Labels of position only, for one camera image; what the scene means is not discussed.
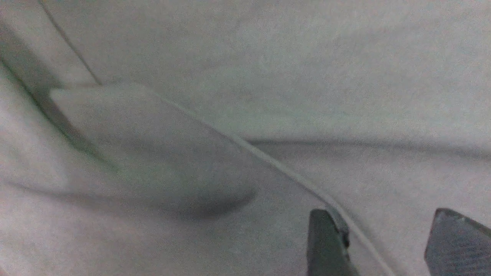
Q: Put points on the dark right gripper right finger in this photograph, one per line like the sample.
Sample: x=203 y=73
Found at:
x=457 y=245

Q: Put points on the dark gray long-sleeve top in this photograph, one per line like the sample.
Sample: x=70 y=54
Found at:
x=193 y=137

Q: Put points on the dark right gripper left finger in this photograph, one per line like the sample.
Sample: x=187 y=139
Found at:
x=327 y=247

